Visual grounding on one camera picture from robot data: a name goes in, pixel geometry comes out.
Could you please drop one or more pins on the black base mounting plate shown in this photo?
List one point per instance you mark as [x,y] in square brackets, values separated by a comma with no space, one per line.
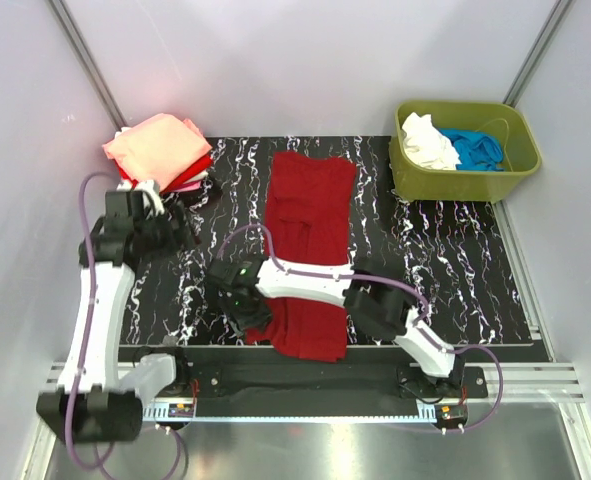
[258,383]

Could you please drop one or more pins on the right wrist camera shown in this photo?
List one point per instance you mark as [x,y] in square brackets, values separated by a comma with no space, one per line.
[232,272]

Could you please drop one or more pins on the folded pink t-shirt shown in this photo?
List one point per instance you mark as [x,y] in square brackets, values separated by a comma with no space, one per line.
[192,125]

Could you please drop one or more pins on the right aluminium frame post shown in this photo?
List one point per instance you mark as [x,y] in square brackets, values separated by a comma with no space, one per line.
[537,51]

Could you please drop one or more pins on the left aluminium frame post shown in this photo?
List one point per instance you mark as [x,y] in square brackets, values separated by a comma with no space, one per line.
[85,57]

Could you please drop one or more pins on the aluminium frame post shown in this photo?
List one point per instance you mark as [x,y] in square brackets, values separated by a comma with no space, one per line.
[537,51]
[85,57]

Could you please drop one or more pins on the crumpled blue t-shirt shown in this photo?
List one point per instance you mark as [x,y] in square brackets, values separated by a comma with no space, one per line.
[477,150]

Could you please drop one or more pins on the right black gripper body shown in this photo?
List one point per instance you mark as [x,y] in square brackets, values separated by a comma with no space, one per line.
[241,315]

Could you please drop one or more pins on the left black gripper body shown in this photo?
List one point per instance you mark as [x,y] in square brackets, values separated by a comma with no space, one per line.
[162,240]

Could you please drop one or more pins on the folded red t-shirt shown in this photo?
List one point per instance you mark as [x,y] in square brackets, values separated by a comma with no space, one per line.
[191,178]

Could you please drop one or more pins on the dark red t-shirt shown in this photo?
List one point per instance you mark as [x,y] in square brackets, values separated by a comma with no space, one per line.
[307,213]

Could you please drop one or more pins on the folded peach t-shirt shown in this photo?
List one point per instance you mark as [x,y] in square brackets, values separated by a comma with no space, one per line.
[157,150]

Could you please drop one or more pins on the olive green plastic bin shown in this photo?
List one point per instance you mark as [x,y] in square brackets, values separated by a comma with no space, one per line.
[520,155]

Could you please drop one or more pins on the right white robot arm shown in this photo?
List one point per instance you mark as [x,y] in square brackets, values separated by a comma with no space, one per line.
[380,307]

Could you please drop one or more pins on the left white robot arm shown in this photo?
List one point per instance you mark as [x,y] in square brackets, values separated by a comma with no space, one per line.
[92,402]

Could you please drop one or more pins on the crumpled white t-shirt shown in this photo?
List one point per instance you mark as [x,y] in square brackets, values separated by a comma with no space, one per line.
[426,146]

